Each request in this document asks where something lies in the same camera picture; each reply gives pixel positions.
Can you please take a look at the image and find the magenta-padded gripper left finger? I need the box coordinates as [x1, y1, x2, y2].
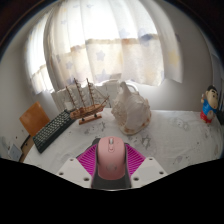
[55, 143, 101, 189]

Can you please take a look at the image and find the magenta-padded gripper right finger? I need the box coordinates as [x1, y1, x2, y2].
[123, 143, 169, 190]

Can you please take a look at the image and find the pink computer mouse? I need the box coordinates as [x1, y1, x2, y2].
[96, 135, 128, 181]

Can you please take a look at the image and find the white cartoon-print mouse pad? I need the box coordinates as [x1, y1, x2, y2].
[23, 107, 224, 176]

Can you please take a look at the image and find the black keyboard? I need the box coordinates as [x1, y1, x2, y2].
[32, 109, 77, 154]

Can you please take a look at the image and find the wooden model sailing ship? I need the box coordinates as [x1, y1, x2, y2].
[65, 77, 111, 126]

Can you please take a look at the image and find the large white conch shell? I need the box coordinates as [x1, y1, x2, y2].
[110, 81, 153, 136]

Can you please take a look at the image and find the cartoon boy clock figurine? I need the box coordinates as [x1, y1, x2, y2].
[199, 84, 220, 125]

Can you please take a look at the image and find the white star-print curtain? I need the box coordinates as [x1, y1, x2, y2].
[24, 0, 184, 97]

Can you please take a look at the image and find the white wall socket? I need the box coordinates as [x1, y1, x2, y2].
[8, 143, 24, 162]

